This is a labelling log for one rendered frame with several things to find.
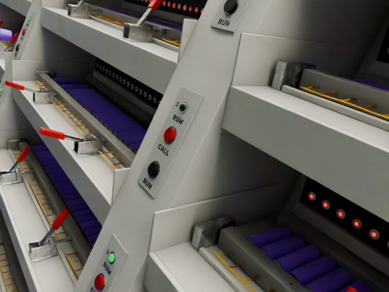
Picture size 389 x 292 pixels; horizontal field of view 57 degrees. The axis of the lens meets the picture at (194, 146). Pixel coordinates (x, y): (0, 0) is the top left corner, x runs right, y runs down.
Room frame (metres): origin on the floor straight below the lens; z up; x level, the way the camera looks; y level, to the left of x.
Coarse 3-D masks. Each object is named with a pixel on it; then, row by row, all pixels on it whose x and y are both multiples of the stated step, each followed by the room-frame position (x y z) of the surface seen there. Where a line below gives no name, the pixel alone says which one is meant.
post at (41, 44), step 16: (32, 32) 0.87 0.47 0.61; (48, 32) 0.89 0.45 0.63; (32, 48) 0.88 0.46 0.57; (48, 48) 0.90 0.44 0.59; (64, 48) 0.93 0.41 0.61; (80, 48) 0.95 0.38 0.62; (0, 112) 0.87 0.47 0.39; (16, 112) 0.89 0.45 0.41; (0, 128) 0.88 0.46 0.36; (16, 128) 0.90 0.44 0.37; (32, 128) 0.93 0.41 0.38
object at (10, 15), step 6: (0, 6) 1.41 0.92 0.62; (6, 6) 1.42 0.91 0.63; (0, 12) 1.41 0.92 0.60; (6, 12) 1.43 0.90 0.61; (12, 12) 1.44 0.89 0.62; (0, 18) 1.42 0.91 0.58; (6, 18) 1.43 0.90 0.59; (12, 18) 1.45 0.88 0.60; (18, 18) 1.46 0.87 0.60; (24, 18) 1.47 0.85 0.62
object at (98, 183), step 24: (24, 72) 0.88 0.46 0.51; (48, 72) 0.90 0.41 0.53; (72, 72) 0.95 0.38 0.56; (96, 72) 0.94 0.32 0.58; (24, 96) 0.77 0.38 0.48; (48, 120) 0.66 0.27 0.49; (48, 144) 0.64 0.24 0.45; (72, 144) 0.58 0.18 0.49; (72, 168) 0.54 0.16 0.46; (96, 168) 0.51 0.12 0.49; (96, 192) 0.47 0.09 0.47; (96, 216) 0.47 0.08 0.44
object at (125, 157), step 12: (48, 84) 0.82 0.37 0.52; (60, 96) 0.75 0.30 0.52; (72, 108) 0.69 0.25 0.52; (84, 108) 0.69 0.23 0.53; (84, 120) 0.65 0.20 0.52; (96, 120) 0.64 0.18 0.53; (96, 132) 0.60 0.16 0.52; (108, 132) 0.60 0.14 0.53; (108, 144) 0.57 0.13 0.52; (120, 144) 0.56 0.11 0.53; (120, 156) 0.53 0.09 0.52; (132, 156) 0.52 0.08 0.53
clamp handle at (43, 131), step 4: (44, 128) 0.51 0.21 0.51; (40, 132) 0.50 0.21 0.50; (44, 132) 0.50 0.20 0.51; (48, 132) 0.51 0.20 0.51; (52, 132) 0.51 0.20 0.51; (56, 132) 0.52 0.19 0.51; (60, 132) 0.53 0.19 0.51; (52, 136) 0.51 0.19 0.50; (56, 136) 0.51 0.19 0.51; (60, 136) 0.52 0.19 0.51; (64, 136) 0.52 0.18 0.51; (68, 136) 0.53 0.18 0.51; (84, 136) 0.55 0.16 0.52; (72, 140) 0.53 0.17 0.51; (76, 140) 0.54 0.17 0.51; (80, 140) 0.54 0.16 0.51; (84, 140) 0.55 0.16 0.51
